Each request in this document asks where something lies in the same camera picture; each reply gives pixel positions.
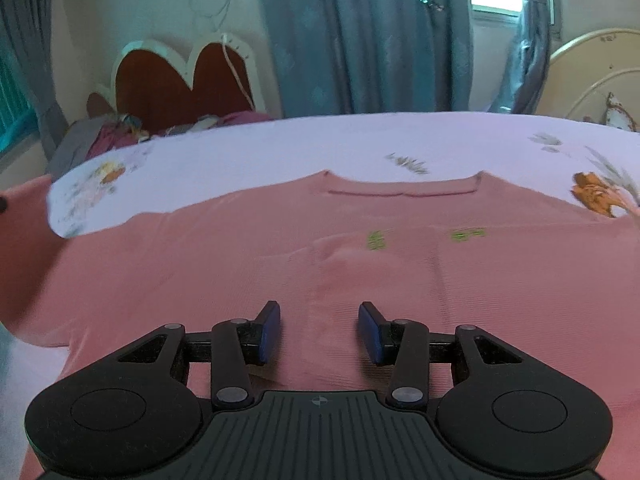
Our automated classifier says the patterned pillow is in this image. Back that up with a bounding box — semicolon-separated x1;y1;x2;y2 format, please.
602;92;640;133

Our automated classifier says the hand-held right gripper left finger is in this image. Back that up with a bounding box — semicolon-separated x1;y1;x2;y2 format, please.
117;301;281;409

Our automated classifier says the red heart-shaped headboard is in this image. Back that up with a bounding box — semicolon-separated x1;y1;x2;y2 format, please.
97;32;268;130

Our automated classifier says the pile of clothes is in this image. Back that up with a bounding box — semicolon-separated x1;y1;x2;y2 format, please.
47;110;275;179

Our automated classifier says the narrow blue curtain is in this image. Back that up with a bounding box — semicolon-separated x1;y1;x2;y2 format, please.
492;0;557;114

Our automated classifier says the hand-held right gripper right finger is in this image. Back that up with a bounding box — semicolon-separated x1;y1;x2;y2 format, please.
358;302;524;409

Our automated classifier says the white cable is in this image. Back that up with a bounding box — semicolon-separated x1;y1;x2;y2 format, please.
221;33;257;111

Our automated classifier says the cream round headboard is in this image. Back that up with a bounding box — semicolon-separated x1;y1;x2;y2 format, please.
537;27;640;126

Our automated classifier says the teal window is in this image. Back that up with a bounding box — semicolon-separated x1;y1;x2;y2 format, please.
0;35;40;155

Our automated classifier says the floral bed sheet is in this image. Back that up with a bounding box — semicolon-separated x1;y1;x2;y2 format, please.
0;111;640;461

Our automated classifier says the grey curtain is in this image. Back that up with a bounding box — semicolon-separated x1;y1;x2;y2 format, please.
0;0;70;161

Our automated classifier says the wide blue curtain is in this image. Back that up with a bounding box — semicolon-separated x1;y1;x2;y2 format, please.
252;0;474;116

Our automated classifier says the pink knit sweater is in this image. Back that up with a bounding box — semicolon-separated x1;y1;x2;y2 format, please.
0;171;640;480

